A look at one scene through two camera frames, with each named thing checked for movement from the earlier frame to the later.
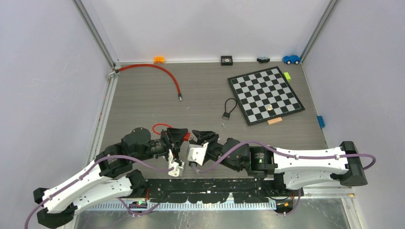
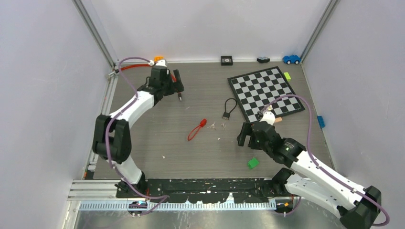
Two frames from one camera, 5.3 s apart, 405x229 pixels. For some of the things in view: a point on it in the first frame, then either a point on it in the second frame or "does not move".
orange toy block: [159, 59] does not move
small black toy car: [263, 59] does not move
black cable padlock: [226, 115] does not move
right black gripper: [205, 136] to [247, 130]
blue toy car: [291, 59] does not move
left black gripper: [176, 135] to [179, 86]
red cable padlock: [186, 136] to [202, 124]
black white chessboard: [252, 90] does not move
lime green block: [288, 77] does not move
